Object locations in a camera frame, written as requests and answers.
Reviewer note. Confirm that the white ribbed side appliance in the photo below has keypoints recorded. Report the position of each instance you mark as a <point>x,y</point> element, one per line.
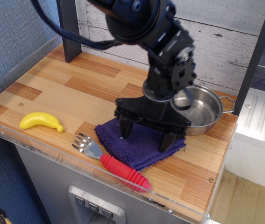
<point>246,155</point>

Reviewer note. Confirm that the purple cloth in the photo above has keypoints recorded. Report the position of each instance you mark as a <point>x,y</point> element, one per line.
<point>140,150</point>

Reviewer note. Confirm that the stainless steel pot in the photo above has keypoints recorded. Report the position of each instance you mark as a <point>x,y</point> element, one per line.
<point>201,106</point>

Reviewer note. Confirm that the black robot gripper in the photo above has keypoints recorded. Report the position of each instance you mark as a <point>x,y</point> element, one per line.
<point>157,114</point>

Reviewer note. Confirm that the yellow toy banana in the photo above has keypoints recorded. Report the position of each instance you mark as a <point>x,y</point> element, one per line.
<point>40,118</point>

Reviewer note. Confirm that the silver button control panel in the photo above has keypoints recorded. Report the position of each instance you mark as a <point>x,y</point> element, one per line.
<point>92,206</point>

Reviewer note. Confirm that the dark left frame post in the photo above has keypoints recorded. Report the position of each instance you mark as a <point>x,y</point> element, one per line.
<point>68,20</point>

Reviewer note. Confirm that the dark frame post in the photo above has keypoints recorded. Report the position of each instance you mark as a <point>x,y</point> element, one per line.
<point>248,78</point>
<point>68,20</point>

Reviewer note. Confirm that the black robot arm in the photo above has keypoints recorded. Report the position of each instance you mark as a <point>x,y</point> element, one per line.
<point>151,24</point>

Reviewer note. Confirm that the red handled metal fork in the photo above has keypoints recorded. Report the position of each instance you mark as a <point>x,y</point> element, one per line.
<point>130,177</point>

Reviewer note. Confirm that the dark right frame post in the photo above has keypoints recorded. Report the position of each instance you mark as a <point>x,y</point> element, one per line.
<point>248,78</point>

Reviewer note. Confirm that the clear acrylic front guard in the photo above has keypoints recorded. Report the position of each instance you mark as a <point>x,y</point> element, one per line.
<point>183,186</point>

